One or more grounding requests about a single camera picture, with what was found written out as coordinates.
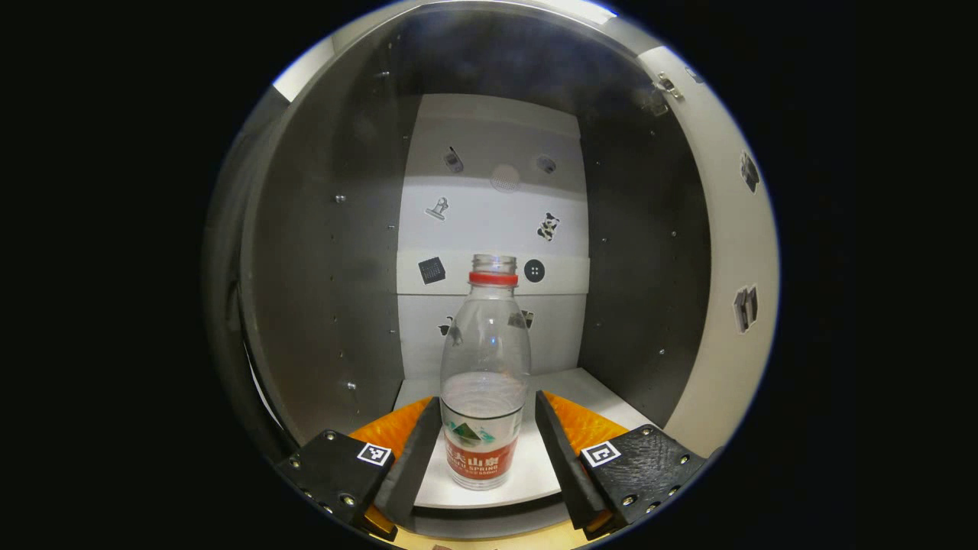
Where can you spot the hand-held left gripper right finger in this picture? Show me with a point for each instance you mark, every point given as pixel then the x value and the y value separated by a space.
pixel 569 473

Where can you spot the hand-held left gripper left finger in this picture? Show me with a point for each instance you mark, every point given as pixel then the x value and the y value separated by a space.
pixel 416 466

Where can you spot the clear plastic bottle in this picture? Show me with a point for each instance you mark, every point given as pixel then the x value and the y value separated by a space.
pixel 485 359

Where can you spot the dark grey cabinet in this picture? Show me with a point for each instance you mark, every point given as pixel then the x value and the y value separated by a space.
pixel 321 305

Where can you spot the grey cabinet door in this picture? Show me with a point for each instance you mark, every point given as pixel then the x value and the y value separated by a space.
pixel 726 359

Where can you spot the metal door hinge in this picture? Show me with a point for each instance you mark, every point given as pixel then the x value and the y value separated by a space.
pixel 669 86

